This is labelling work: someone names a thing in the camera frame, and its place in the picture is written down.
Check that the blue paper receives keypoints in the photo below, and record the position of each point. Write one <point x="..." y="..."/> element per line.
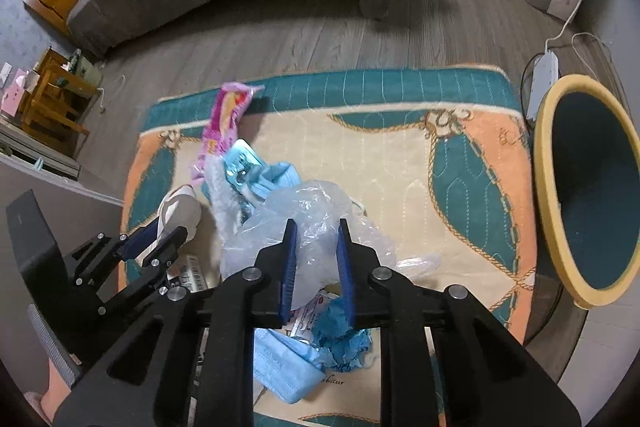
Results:
<point x="340" y="337"/>

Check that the light blue face mask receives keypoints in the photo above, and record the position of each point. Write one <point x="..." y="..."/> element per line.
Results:
<point x="280" y="367"/>
<point x="280" y="177"/>

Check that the wooden nightstand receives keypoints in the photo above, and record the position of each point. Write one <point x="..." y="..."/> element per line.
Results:
<point x="50" y="97"/>

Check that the white barcode carton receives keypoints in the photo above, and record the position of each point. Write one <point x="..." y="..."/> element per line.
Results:
<point x="192" y="274"/>

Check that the white embossed tissue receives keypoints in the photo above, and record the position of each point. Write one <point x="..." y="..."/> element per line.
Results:
<point x="225" y="207"/>

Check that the clear plastic bag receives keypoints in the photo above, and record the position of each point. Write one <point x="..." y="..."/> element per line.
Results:
<point x="315" y="212"/>

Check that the pink snack wrapper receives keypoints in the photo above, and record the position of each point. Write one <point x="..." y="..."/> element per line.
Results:
<point x="225" y="117"/>

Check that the white power strip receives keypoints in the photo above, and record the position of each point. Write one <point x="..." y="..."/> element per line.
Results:
<point x="544" y="82"/>

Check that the green and white box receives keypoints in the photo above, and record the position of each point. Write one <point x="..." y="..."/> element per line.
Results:
<point x="86" y="69"/>

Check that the yellow rimmed teal trash bin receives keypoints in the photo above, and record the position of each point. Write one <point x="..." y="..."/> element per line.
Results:
<point x="590" y="187"/>

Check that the pink box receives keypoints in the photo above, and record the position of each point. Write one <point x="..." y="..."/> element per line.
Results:
<point x="15" y="94"/>

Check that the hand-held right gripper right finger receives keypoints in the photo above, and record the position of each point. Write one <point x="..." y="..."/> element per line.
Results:
<point x="346" y="272"/>

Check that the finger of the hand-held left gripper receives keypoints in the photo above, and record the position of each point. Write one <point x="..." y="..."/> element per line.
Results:
<point x="167" y="249"/>
<point x="145" y="241"/>

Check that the teal and orange patterned rug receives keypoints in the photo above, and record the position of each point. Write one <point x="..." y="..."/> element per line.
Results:
<point x="400" y="167"/>

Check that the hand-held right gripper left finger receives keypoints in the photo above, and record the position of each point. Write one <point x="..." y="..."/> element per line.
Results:
<point x="290" y="272"/>

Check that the person's left forearm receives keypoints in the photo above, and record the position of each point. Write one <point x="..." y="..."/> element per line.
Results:
<point x="52" y="387"/>

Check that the white paper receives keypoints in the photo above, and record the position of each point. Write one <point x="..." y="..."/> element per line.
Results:
<point x="180" y="207"/>

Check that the white and red small packet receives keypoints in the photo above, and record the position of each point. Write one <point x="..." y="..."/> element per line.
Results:
<point x="312" y="314"/>

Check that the light blue mask packet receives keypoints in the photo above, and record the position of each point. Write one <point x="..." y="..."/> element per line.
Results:
<point x="243" y="164"/>

